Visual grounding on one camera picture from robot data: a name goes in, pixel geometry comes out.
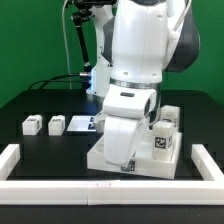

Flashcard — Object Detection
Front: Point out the white U-shaped fence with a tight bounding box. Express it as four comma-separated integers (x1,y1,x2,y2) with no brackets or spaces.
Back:
0,144,224,205

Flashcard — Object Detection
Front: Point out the white square tabletop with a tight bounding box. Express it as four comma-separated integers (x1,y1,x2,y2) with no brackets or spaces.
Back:
87,132,182,179

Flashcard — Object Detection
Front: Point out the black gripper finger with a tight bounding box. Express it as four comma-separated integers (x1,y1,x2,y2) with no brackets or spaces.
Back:
121,160,135,172

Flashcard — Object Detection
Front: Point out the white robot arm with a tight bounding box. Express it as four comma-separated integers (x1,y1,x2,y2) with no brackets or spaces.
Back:
87,0,200,171

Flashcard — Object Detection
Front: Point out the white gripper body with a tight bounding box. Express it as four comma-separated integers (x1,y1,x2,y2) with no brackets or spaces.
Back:
103,85,157,167

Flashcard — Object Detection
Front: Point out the white marker sheet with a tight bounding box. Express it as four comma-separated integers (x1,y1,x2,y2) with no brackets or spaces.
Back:
67,115,96,132

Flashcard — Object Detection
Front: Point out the black cable bundle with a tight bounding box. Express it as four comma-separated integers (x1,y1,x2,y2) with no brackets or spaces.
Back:
27,73,91,91

